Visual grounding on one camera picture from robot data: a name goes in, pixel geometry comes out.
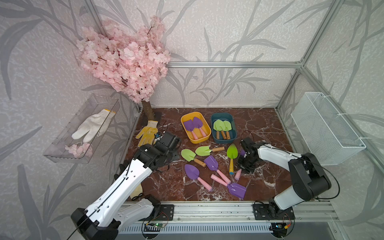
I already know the yellow storage box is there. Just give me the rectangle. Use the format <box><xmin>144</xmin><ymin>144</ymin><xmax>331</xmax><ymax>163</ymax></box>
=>
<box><xmin>181</xmin><ymin>112</ymin><xmax>212</xmax><ymax>144</ymax></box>

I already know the clear acrylic wall shelf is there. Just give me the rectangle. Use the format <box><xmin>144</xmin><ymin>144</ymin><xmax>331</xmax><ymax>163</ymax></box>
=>
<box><xmin>43</xmin><ymin>94</ymin><xmax>121</xmax><ymax>164</ymax></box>

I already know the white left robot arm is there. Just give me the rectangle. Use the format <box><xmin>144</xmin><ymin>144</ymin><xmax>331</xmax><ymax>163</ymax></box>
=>
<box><xmin>71</xmin><ymin>132</ymin><xmax>181</xmax><ymax>240</ymax></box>

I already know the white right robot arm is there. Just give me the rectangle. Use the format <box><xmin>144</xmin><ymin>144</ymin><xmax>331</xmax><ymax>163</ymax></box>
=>
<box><xmin>238</xmin><ymin>138</ymin><xmax>332</xmax><ymax>215</ymax></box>

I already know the green trowel yellow handle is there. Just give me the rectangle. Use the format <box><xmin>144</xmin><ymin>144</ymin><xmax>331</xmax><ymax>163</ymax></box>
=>
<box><xmin>227</xmin><ymin>144</ymin><xmax>238</xmax><ymax>175</ymax></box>

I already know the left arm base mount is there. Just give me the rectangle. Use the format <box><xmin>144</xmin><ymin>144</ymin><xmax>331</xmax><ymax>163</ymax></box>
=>
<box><xmin>132</xmin><ymin>194</ymin><xmax>175</xmax><ymax>221</ymax></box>

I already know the yellow rubber glove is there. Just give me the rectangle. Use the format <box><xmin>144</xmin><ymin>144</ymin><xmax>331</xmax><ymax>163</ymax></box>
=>
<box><xmin>136</xmin><ymin>121</ymin><xmax>158</xmax><ymax>147</ymax></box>

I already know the white cotton glove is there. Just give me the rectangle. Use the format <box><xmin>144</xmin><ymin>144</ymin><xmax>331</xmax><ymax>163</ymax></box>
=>
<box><xmin>72</xmin><ymin>109</ymin><xmax>116</xmax><ymax>143</ymax></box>

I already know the white wire mesh basket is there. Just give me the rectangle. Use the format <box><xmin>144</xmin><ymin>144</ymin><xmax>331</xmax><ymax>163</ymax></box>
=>
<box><xmin>291</xmin><ymin>92</ymin><xmax>366</xmax><ymax>166</ymax></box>

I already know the aluminium front rail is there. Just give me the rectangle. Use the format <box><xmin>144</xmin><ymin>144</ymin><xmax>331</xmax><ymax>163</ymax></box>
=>
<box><xmin>86</xmin><ymin>200</ymin><xmax>340</xmax><ymax>224</ymax></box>

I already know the dark teal storage box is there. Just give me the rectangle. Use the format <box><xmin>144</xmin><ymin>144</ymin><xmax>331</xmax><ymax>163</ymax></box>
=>
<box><xmin>211</xmin><ymin>113</ymin><xmax>237</xmax><ymax>144</ymax></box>

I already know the pink cherry blossom tree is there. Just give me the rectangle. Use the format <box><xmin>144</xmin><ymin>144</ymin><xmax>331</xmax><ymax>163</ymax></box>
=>
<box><xmin>77</xmin><ymin>16</ymin><xmax>171</xmax><ymax>121</ymax></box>

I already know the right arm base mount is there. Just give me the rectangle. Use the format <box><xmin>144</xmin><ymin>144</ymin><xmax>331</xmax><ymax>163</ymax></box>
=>
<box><xmin>253</xmin><ymin>199</ymin><xmax>296</xmax><ymax>221</ymax></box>

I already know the green square shovel wooden handle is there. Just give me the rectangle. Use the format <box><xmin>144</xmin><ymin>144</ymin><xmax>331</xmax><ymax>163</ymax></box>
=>
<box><xmin>213</xmin><ymin>120</ymin><xmax>220</xmax><ymax>140</ymax></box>

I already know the black and yellow glove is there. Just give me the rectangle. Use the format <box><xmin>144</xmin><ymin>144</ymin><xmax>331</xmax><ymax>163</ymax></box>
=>
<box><xmin>114</xmin><ymin>160</ymin><xmax>143</xmax><ymax>201</ymax></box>

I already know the purple square shovel pink handle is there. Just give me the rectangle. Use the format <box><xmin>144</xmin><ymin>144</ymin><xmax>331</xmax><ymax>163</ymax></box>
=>
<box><xmin>234</xmin><ymin>150</ymin><xmax>246</xmax><ymax>181</ymax></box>
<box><xmin>211</xmin><ymin>174</ymin><xmax>247</xmax><ymax>199</ymax></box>
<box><xmin>204</xmin><ymin>155</ymin><xmax>231</xmax><ymax>184</ymax></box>

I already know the pink blossom sprig on shelf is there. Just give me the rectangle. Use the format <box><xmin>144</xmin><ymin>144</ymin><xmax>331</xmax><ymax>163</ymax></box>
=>
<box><xmin>65</xmin><ymin>142</ymin><xmax>93</xmax><ymax>158</ymax></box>

